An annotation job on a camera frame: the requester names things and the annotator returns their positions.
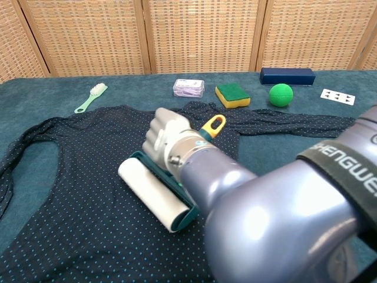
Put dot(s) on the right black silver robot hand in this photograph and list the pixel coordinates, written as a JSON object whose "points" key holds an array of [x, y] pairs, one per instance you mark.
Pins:
{"points": [[165, 129]]}

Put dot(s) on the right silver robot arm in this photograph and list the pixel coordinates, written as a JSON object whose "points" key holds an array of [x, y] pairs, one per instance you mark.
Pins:
{"points": [[265, 224]]}

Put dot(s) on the dark blue dotted shirt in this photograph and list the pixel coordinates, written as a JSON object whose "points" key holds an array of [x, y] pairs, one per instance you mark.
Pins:
{"points": [[73, 182]]}

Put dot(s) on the clear plastic floss box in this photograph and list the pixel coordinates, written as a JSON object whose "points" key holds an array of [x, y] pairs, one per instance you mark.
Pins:
{"points": [[188, 88]]}

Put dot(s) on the green yellow sponge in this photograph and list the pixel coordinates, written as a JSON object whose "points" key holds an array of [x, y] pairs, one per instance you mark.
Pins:
{"points": [[232, 95]]}

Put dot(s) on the woven bamboo folding screen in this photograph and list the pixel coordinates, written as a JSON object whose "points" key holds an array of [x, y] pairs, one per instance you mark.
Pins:
{"points": [[194, 35]]}

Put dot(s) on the blue carpet table cover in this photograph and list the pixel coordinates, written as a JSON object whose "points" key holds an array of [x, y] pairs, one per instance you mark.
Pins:
{"points": [[265, 148]]}

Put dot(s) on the green ball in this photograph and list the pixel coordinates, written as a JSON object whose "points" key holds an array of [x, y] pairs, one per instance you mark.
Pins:
{"points": [[281, 95]]}

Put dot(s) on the dark blue rectangular box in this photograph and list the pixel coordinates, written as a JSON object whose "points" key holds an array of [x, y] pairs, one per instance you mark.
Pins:
{"points": [[287, 75]]}

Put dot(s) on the playing card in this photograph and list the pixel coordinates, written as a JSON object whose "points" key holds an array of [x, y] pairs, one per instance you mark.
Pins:
{"points": [[337, 96]]}

